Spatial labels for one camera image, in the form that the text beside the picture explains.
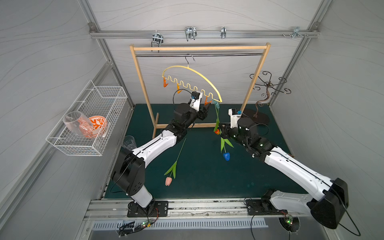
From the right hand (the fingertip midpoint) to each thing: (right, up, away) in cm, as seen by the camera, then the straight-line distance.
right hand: (220, 123), depth 75 cm
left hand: (-7, +11, +1) cm, 13 cm away
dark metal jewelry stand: (+33, +4, +36) cm, 49 cm away
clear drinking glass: (-56, -14, +20) cm, 61 cm away
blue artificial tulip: (+2, -15, -5) cm, 16 cm away
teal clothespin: (-2, +10, 0) cm, 10 cm away
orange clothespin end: (-31, +24, +15) cm, 42 cm away
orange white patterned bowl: (-56, 0, -8) cm, 57 cm away
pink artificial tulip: (-27, -32, +6) cm, 42 cm away
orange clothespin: (-7, +11, +3) cm, 13 cm away
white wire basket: (-62, +12, +5) cm, 64 cm away
